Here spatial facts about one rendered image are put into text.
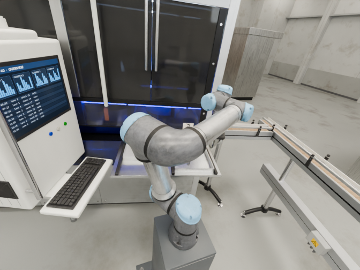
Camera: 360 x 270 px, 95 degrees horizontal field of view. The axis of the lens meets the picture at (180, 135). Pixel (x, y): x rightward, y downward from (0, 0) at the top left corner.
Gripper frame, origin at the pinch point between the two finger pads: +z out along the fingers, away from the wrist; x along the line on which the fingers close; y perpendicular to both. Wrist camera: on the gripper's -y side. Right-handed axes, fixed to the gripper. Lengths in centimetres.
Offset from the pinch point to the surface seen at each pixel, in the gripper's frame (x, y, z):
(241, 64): -213, 421, -2
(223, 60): -10, 39, -43
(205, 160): -4.0, 12.9, 21.3
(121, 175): 52, -1, 22
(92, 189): 69, -5, 29
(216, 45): -4, 39, -51
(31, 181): 87, -17, 9
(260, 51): -265, 432, -42
